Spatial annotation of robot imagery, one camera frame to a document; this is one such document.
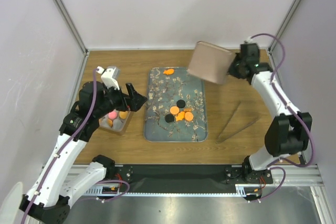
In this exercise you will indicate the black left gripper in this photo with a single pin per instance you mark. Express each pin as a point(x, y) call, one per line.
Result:
point(137, 100)

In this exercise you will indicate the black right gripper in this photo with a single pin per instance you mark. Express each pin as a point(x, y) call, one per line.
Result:
point(231, 70)

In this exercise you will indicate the orange embossed biscuit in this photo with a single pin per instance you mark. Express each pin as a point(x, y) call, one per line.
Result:
point(123, 114)
point(174, 110)

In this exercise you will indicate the pink round cookie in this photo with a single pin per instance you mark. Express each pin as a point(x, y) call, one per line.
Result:
point(113, 115)

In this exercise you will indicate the rose gold tin lid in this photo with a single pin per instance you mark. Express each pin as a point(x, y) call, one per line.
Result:
point(210, 62)

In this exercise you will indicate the orange swirl cookie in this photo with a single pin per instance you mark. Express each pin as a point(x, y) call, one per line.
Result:
point(109, 122)

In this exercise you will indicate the steel serving tongs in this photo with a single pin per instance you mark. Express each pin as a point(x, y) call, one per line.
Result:
point(240, 119)

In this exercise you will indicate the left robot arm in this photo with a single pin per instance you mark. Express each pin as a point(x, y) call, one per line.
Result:
point(50, 199)

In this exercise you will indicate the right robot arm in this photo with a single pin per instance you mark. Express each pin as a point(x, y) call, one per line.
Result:
point(289, 131)

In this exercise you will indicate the blue floral serving tray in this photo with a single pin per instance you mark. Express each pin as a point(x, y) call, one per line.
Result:
point(163, 92)

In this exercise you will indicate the rose gold cookie tin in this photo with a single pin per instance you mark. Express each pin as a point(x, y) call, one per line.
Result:
point(119, 125)

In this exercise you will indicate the black sandwich cookie lower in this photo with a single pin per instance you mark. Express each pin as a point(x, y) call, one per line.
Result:
point(169, 118)

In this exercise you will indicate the black sandwich cookie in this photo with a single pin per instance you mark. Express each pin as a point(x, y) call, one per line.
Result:
point(169, 118)
point(180, 103)

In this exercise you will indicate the orange fish cookie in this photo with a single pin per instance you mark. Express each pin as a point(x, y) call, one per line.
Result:
point(168, 71)

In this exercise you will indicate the black sandwich cookie upper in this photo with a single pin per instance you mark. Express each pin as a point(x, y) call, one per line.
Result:
point(180, 103)

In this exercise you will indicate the orange flower cookie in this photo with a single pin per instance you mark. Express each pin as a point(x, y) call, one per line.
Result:
point(180, 116)

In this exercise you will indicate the orange sandwich biscuit right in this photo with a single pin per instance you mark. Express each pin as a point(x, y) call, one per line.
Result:
point(188, 116)

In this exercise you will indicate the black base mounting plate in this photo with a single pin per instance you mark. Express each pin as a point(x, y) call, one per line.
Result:
point(191, 175)

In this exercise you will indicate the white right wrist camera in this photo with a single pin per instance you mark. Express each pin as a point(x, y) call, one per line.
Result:
point(249, 40)

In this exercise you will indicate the white slotted cable duct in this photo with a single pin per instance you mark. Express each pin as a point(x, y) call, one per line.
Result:
point(225, 190)

